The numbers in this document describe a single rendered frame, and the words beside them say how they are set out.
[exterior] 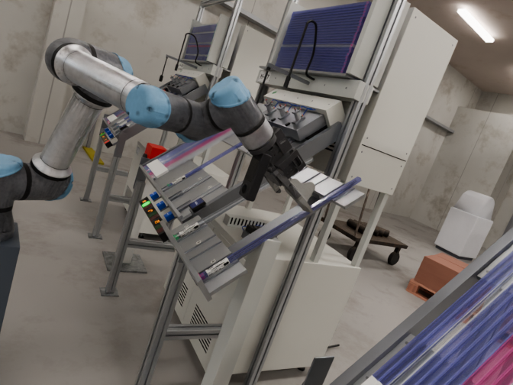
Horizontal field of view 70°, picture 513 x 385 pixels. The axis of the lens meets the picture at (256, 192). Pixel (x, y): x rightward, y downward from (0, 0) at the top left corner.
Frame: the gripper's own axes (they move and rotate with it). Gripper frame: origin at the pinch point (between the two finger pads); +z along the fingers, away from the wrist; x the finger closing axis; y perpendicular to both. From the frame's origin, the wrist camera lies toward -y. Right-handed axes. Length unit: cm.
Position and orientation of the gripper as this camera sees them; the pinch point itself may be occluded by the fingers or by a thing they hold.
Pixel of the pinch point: (293, 204)
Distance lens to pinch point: 94.2
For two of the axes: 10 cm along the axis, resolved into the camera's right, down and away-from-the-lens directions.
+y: 7.3, -6.7, 1.4
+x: -4.6, -3.2, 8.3
